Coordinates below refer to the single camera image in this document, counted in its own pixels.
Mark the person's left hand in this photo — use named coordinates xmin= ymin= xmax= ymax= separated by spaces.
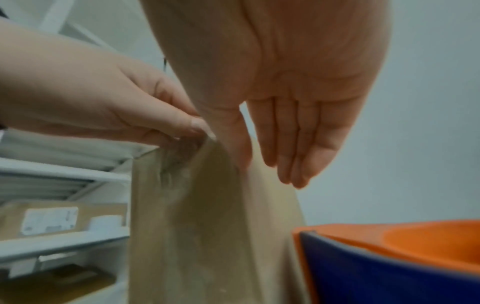
xmin=0 ymin=20 xmax=218 ymax=147

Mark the person's right hand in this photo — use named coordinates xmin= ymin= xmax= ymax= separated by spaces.
xmin=139 ymin=0 xmax=393 ymax=190

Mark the brown paper bag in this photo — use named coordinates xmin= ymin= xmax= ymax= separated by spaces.
xmin=127 ymin=137 xmax=313 ymax=304

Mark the white metal shelf rack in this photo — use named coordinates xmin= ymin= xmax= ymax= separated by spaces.
xmin=0 ymin=0 xmax=160 ymax=304

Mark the cardboard box with white label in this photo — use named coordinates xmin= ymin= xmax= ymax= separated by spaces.
xmin=0 ymin=199 xmax=129 ymax=242

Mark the plain cardboard box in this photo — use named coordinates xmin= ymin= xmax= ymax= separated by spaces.
xmin=0 ymin=263 xmax=118 ymax=304

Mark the orange and blue plastic container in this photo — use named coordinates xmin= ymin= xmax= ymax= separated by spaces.
xmin=291 ymin=218 xmax=480 ymax=304

